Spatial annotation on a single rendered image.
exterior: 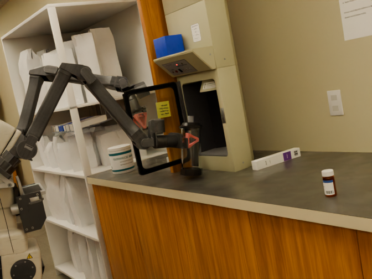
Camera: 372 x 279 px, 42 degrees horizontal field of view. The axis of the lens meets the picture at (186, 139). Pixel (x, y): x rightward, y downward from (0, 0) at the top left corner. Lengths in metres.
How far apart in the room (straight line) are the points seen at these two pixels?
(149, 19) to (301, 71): 0.77
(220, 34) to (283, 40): 0.38
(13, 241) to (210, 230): 0.83
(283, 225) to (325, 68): 0.89
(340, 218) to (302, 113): 1.05
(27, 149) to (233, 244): 0.88
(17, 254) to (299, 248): 1.18
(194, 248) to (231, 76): 0.77
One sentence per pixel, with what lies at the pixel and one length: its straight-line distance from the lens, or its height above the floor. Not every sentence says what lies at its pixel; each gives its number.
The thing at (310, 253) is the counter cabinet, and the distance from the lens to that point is 1.60.
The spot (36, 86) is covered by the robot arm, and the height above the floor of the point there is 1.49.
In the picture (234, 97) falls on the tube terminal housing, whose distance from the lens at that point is 2.18.
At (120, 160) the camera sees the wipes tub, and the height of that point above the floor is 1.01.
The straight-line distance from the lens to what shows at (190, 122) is 2.17.
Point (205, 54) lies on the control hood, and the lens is 2.10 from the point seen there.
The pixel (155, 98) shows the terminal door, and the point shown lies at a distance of 2.29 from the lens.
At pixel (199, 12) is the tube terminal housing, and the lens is 2.18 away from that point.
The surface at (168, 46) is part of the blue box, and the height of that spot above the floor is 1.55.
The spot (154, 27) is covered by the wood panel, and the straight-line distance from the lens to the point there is 2.42.
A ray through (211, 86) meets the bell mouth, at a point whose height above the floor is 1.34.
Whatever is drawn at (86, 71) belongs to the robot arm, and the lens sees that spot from 2.00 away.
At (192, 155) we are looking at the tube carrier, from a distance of 2.15.
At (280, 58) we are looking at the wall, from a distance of 2.44.
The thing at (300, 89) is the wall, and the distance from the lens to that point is 2.38.
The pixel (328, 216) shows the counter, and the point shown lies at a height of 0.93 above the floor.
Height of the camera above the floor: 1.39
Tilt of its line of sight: 7 degrees down
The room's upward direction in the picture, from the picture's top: 11 degrees counter-clockwise
